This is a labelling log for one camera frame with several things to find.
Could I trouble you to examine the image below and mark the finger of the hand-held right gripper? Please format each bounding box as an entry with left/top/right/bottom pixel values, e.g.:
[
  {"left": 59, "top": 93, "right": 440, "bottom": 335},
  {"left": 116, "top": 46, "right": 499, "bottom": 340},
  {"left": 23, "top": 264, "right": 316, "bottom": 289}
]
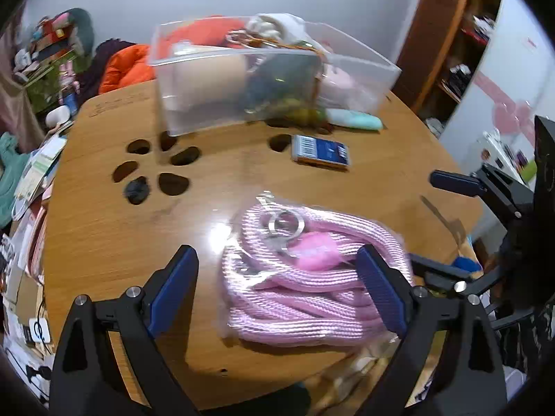
[
  {"left": 408, "top": 253, "right": 512, "bottom": 300},
  {"left": 429, "top": 165, "right": 536, "bottom": 219}
]

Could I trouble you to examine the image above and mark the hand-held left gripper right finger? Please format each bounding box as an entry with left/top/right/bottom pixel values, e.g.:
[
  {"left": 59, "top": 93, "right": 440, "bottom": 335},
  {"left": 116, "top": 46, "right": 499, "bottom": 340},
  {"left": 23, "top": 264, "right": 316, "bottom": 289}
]
[{"left": 356, "top": 244, "right": 508, "bottom": 416}]

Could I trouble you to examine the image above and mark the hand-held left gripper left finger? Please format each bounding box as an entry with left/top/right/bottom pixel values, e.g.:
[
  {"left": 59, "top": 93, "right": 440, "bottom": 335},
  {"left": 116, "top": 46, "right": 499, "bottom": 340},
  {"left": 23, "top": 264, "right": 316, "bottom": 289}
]
[{"left": 50, "top": 245, "right": 200, "bottom": 416}]

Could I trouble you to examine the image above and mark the pink rope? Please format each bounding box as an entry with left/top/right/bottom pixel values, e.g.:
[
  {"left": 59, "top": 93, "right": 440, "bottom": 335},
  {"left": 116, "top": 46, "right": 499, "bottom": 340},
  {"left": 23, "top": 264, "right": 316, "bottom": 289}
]
[{"left": 219, "top": 191, "right": 415, "bottom": 347}]

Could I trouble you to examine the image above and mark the pink round lidded jar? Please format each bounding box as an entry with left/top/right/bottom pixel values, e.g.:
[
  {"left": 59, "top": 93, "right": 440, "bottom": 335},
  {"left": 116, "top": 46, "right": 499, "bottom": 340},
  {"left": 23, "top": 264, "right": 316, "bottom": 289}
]
[{"left": 321, "top": 63, "right": 354, "bottom": 105}]

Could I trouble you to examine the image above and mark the white velvet drawstring pouch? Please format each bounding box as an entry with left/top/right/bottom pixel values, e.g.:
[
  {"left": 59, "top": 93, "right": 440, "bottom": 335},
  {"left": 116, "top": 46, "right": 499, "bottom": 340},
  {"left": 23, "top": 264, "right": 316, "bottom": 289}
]
[{"left": 247, "top": 13, "right": 313, "bottom": 46}]

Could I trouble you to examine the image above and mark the clear plastic storage box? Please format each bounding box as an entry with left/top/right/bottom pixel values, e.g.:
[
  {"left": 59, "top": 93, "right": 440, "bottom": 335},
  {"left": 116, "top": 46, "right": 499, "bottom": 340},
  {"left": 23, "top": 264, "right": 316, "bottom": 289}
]
[{"left": 150, "top": 19, "right": 402, "bottom": 137}]

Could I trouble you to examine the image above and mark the wooden desk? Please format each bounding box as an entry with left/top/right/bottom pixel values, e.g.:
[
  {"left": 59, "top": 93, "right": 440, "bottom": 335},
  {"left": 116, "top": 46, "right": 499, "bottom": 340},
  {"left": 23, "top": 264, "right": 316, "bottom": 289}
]
[{"left": 41, "top": 80, "right": 484, "bottom": 412}]

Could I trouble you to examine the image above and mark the white cabinet with pink print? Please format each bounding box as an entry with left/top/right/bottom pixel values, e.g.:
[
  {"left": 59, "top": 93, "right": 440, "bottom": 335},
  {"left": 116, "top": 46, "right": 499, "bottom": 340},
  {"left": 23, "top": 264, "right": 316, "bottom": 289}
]
[{"left": 438, "top": 0, "right": 555, "bottom": 191}]

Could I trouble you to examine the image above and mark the wooden shelf unit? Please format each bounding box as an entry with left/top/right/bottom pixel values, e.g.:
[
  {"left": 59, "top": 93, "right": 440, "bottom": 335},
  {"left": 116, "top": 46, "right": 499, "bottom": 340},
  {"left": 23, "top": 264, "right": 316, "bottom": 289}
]
[{"left": 392, "top": 0, "right": 506, "bottom": 126}]

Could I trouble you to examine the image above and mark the blue card box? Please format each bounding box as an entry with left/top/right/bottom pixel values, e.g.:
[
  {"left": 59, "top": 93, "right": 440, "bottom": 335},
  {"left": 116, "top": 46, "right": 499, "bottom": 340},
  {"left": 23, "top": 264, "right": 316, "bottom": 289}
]
[{"left": 291, "top": 134, "right": 351, "bottom": 170}]

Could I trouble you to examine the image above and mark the pile of papers and cards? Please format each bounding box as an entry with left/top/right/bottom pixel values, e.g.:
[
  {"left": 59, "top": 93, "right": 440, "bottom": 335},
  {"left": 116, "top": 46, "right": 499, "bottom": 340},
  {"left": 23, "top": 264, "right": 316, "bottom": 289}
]
[{"left": 0, "top": 134, "right": 68, "bottom": 356}]

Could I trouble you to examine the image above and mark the dark green cloth bag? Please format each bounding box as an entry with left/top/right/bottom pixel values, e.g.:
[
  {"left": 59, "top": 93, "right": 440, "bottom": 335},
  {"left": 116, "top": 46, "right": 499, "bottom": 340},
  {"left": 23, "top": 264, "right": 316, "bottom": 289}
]
[{"left": 245, "top": 54, "right": 324, "bottom": 122}]

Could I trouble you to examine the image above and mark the orange cloth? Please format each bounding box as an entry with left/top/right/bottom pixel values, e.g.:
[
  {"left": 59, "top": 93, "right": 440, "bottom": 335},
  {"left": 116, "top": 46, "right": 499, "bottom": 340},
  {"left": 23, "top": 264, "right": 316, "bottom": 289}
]
[{"left": 99, "top": 17, "right": 244, "bottom": 95}]

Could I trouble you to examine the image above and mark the dark maroon knit cloth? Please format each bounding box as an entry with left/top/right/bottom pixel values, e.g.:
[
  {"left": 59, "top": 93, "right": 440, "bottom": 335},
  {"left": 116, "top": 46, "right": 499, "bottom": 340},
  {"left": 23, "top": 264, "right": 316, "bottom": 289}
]
[{"left": 78, "top": 39, "right": 135, "bottom": 100}]

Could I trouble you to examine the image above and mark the pile of plush toys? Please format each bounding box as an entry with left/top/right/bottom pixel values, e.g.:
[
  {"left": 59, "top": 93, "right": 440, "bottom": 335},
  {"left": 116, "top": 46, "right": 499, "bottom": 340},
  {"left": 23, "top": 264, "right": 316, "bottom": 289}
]
[{"left": 13, "top": 8, "right": 96, "bottom": 109}]

